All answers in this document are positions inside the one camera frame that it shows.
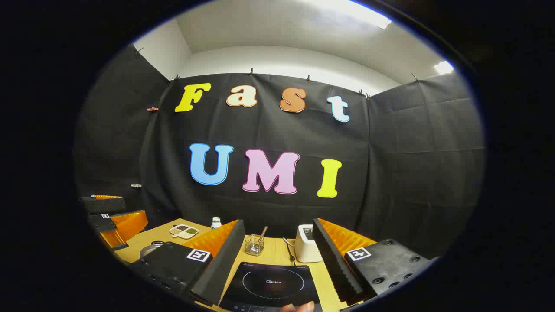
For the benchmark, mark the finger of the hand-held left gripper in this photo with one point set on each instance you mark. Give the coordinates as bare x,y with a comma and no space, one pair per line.
106,204
125,225

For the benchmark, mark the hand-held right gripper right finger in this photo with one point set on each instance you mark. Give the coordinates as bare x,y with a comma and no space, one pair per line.
334,260

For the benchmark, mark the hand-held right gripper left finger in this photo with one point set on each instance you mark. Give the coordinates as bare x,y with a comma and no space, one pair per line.
225,260

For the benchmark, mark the stainless steel pot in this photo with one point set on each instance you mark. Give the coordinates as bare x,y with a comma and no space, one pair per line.
149,249

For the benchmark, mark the black induction cooktop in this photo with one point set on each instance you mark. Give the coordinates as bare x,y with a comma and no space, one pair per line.
271,284

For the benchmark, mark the white toaster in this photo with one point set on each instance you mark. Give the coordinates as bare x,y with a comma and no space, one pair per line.
305,247

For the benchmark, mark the white drink bottle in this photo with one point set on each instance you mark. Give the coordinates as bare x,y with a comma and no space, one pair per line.
216,223

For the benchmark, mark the white divided bean dish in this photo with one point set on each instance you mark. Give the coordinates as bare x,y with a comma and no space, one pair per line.
184,231

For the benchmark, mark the black backdrop cloth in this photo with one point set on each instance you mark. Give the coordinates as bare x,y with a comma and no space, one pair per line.
269,130

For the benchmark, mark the small ceiling light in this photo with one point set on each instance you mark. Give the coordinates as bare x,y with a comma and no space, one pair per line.
443,67

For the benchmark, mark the long ceiling light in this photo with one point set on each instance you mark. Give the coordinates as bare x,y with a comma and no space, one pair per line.
360,13

